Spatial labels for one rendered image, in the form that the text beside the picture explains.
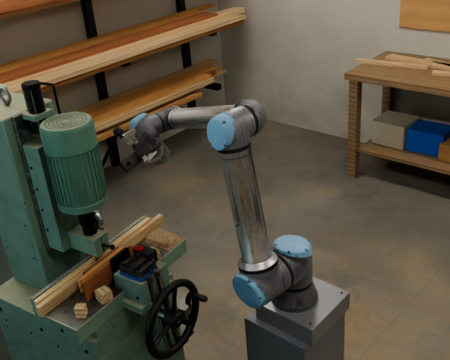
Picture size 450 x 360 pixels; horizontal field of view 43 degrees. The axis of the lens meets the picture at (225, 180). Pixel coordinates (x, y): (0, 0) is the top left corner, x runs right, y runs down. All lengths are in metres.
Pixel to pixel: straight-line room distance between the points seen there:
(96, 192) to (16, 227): 0.41
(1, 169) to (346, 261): 2.26
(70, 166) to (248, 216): 0.63
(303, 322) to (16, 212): 1.15
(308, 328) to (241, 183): 0.65
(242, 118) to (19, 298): 1.11
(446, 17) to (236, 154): 2.93
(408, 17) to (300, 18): 1.01
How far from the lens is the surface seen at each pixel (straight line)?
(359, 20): 4.93
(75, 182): 1.94
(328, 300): 2.39
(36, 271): 2.33
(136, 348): 2.28
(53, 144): 1.90
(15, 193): 2.15
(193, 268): 3.67
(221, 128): 1.89
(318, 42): 5.18
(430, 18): 4.65
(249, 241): 2.05
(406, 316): 3.33
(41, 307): 2.07
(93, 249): 2.11
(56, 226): 2.14
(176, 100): 4.91
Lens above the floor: 2.16
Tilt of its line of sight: 28 degrees down
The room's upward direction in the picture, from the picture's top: 5 degrees counter-clockwise
